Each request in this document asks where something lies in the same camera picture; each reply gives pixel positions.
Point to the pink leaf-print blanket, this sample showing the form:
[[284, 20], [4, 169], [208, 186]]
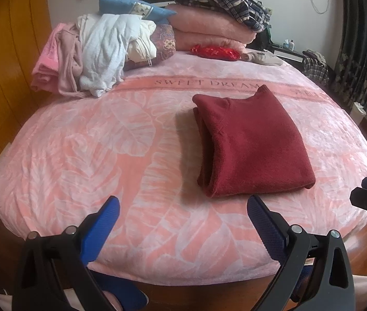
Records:
[[89, 155]]

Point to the dusty pink garment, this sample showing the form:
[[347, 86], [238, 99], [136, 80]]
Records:
[[70, 61]]

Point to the cream zippered garment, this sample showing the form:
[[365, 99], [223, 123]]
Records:
[[141, 50]]

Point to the beige cloth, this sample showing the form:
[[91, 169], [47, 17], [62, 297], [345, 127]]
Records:
[[264, 59]]

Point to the white ribbed garment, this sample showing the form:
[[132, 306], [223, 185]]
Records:
[[105, 48]]

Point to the checked cloth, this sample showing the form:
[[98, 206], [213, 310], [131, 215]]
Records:
[[314, 69]]

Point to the tissue box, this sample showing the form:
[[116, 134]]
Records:
[[359, 107]]

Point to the wooden panelled wardrobe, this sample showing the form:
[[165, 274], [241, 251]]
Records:
[[5, 55]]

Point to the blue pillow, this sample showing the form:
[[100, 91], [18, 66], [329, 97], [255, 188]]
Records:
[[115, 5]]

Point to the dark red sweater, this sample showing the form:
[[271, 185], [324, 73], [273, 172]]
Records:
[[254, 136]]

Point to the dark patterned curtain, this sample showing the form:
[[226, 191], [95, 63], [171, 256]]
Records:
[[358, 39]]

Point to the purple patterned pillow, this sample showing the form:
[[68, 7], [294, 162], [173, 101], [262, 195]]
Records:
[[164, 42]]

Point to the bright pink folded cloth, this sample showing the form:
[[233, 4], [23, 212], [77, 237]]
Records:
[[44, 64]]

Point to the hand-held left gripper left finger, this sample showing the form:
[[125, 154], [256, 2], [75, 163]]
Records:
[[105, 223]]

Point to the folded pink blanket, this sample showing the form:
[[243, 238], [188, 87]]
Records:
[[202, 22]]

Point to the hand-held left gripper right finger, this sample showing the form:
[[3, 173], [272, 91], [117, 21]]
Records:
[[264, 223]]

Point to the small red cloth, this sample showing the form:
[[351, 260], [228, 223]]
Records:
[[215, 52]]

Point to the dark nightstand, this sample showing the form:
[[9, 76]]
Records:
[[287, 53]]

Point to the blue slipper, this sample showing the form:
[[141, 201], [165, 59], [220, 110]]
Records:
[[303, 280], [128, 293]]

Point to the dark-capped bottle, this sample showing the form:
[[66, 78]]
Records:
[[292, 45]]

